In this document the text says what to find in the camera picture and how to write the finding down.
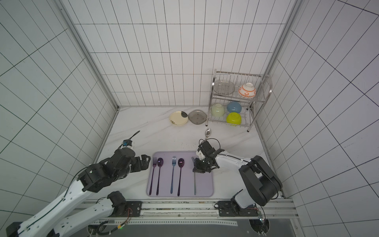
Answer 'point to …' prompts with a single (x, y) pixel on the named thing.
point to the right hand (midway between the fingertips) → (189, 171)
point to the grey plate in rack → (223, 87)
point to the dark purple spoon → (180, 163)
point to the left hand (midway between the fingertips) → (139, 163)
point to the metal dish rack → (238, 98)
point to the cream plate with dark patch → (178, 118)
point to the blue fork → (173, 161)
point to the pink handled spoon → (208, 132)
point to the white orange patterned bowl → (247, 90)
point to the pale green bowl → (217, 110)
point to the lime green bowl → (233, 118)
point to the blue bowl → (234, 106)
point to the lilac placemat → (169, 174)
